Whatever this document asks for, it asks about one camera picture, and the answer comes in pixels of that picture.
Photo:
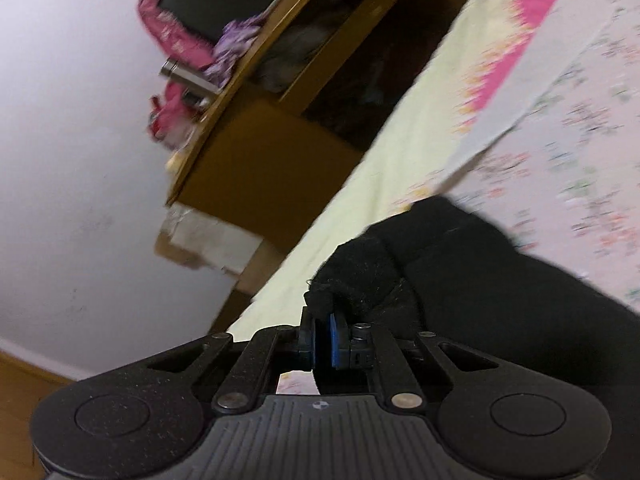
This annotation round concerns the cardboard box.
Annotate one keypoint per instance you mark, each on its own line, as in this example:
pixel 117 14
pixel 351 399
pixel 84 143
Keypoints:
pixel 200 240

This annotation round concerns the small metal cup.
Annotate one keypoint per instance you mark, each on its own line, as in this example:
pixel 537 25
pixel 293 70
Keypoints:
pixel 196 99

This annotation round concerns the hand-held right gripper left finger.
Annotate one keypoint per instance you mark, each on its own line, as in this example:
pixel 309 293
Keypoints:
pixel 310 345

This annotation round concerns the red pink bag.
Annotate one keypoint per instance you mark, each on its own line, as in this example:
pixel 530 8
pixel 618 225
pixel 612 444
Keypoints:
pixel 167 110

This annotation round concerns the purple floral cloth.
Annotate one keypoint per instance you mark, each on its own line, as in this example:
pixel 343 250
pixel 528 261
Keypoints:
pixel 230 45

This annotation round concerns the grey cloth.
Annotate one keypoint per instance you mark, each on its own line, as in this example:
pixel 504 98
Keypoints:
pixel 290 55

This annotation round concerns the pink floral cloth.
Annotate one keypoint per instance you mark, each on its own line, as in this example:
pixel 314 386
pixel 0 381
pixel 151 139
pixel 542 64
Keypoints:
pixel 165 25

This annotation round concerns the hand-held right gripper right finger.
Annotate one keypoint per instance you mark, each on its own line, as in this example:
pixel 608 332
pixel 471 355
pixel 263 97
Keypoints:
pixel 339 342

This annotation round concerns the pink yellow cartoon quilt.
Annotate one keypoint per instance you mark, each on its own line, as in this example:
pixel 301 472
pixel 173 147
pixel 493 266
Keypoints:
pixel 400 160

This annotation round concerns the black pants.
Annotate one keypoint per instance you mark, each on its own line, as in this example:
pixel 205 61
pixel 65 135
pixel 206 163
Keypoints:
pixel 475 285

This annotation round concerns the wooden cabinet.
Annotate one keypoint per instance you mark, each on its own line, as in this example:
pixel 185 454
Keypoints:
pixel 260 160

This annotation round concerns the metal thermos bottle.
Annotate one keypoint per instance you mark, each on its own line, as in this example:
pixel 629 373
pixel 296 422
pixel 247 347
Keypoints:
pixel 187 75

